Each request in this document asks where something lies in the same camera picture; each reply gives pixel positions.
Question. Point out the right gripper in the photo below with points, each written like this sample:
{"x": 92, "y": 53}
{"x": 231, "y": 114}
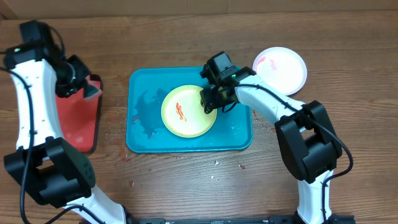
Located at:
{"x": 209, "y": 98}

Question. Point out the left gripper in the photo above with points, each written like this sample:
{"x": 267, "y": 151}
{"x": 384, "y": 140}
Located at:
{"x": 85, "y": 72}

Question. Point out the yellow-green rimmed plate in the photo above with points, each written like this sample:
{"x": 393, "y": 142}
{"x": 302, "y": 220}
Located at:
{"x": 183, "y": 114}

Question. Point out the white plate with red stain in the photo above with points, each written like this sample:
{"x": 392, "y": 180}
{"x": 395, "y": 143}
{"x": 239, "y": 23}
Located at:
{"x": 281, "y": 68}

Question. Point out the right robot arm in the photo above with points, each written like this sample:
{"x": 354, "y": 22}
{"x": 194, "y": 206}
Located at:
{"x": 306, "y": 137}

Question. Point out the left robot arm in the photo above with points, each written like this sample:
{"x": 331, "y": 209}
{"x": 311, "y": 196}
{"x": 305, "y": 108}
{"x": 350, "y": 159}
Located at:
{"x": 48, "y": 168}

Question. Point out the dark red water tray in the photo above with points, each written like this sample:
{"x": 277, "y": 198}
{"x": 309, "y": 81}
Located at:
{"x": 79, "y": 120}

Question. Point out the teal plastic serving tray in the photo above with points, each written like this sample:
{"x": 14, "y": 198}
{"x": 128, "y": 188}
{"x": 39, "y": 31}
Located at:
{"x": 147, "y": 133}

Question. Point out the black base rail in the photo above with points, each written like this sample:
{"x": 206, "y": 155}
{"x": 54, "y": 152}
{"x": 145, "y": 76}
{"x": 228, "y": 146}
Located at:
{"x": 275, "y": 219}

